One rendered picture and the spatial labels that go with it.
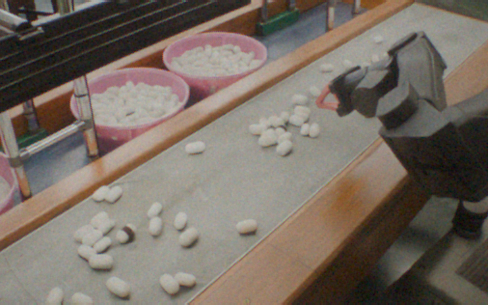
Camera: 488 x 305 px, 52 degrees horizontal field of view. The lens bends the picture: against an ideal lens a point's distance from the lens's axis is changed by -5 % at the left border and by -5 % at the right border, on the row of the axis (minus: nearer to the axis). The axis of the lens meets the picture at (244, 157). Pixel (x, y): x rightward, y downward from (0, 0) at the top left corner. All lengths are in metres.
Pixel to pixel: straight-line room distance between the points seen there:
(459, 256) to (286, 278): 0.60
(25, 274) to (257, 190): 0.42
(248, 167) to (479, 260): 0.59
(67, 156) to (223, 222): 0.45
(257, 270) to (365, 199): 0.24
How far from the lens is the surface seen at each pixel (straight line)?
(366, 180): 0.95
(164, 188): 0.96
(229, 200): 0.93
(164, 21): 0.77
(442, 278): 1.22
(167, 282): 0.78
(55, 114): 1.27
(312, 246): 0.82
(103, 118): 1.18
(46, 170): 1.18
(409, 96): 0.53
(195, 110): 1.13
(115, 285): 0.79
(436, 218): 2.10
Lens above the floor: 1.35
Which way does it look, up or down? 36 degrees down
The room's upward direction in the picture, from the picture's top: straight up
